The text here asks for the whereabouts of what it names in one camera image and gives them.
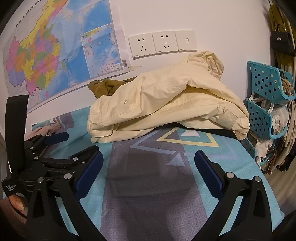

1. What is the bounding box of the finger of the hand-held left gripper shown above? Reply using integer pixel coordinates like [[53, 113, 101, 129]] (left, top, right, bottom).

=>
[[38, 149, 100, 178], [28, 132, 70, 151]]

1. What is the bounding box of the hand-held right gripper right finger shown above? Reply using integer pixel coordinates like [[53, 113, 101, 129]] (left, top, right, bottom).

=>
[[194, 150, 273, 241]]

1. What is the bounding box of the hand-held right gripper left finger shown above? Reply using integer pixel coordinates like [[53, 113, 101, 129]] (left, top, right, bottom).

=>
[[26, 152, 104, 241]]

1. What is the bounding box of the cream jacket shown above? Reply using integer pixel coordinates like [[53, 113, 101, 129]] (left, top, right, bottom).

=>
[[87, 50, 251, 144]]

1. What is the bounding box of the person's left forearm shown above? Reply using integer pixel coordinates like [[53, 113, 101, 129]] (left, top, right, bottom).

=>
[[0, 204, 28, 234]]

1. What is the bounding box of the person's left hand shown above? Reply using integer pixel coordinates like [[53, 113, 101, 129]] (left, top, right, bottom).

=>
[[4, 195, 29, 212]]

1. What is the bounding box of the blue plastic basket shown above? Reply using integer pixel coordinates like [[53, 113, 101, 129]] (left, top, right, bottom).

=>
[[246, 61, 296, 104], [240, 138, 258, 163], [245, 98, 290, 140]]

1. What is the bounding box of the teal patterned bed sheet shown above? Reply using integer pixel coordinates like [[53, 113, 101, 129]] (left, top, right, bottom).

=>
[[30, 105, 285, 241]]

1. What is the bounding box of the olive green garment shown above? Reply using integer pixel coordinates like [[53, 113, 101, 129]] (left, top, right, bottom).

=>
[[88, 77, 137, 100]]

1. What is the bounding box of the teal plastic basket rack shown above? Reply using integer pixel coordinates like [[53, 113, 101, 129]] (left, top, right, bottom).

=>
[[254, 100, 296, 173]]

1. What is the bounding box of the white cloth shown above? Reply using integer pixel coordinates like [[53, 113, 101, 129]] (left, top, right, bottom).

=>
[[269, 106, 290, 136]]

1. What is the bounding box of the beige cloth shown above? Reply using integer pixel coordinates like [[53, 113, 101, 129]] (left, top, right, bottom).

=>
[[279, 71, 296, 97]]

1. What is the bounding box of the black handbag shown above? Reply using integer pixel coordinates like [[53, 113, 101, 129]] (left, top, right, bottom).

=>
[[270, 24, 296, 57]]

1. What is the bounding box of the mustard hanging garment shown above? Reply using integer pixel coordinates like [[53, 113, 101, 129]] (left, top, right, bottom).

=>
[[268, 2, 292, 69]]

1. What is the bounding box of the colourful wall map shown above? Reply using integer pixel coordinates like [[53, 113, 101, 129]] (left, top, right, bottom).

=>
[[0, 0, 142, 114]]

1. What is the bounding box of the white wall socket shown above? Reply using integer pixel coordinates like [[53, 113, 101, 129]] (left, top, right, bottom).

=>
[[152, 31, 179, 55], [128, 33, 156, 60]]

